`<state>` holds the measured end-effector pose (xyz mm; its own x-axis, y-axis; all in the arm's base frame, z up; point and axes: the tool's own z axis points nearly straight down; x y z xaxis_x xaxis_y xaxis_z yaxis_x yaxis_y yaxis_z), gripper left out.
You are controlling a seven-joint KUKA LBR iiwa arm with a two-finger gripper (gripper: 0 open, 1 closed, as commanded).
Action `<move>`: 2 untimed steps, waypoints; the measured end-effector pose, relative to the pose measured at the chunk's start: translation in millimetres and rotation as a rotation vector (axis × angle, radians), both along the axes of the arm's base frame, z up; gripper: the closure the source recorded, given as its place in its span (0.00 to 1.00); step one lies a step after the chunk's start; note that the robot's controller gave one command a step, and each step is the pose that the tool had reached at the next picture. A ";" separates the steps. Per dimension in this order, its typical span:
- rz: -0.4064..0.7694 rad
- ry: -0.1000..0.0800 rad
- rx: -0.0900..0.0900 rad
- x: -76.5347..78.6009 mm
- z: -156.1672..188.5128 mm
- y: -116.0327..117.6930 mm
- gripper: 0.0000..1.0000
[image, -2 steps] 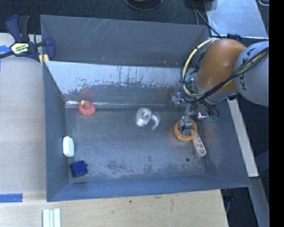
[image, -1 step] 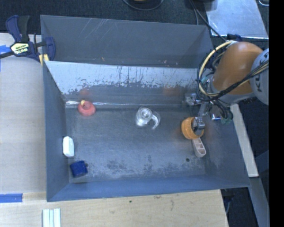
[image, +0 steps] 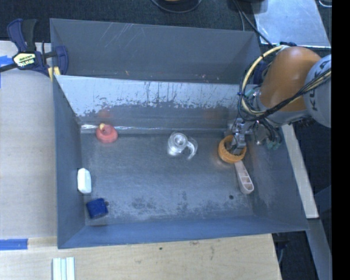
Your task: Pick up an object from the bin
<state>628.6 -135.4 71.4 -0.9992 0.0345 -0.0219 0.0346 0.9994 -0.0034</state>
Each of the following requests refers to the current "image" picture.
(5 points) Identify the blue cup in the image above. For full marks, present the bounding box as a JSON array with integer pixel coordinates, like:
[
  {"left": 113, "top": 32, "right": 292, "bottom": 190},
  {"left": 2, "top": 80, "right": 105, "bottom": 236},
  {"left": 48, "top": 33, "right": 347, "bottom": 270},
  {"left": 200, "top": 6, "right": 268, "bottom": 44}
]
[{"left": 85, "top": 198, "right": 109, "bottom": 219}]

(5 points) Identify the white block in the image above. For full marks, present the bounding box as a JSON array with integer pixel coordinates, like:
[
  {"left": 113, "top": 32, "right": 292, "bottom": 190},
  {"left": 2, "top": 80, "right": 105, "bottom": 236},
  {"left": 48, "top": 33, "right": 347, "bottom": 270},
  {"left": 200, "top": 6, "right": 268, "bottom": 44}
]
[{"left": 76, "top": 167, "right": 93, "bottom": 194}]

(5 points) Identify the grey metal bin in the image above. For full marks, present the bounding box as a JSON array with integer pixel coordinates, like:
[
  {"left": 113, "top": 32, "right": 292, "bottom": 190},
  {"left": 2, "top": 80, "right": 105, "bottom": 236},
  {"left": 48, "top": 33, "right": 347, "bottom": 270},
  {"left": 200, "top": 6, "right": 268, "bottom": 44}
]
[{"left": 49, "top": 17, "right": 310, "bottom": 250}]

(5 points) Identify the clear glass mug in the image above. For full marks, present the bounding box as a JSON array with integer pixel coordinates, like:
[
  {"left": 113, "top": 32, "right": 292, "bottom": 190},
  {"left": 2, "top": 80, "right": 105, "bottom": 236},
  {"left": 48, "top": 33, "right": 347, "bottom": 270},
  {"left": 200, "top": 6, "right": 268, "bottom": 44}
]
[{"left": 166, "top": 131, "right": 198, "bottom": 160}]

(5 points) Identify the orange ring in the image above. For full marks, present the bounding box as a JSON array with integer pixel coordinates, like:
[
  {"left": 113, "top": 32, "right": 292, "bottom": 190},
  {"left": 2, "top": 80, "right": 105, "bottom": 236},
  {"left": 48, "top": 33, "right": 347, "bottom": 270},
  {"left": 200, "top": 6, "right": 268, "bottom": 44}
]
[{"left": 218, "top": 135, "right": 247, "bottom": 164}]

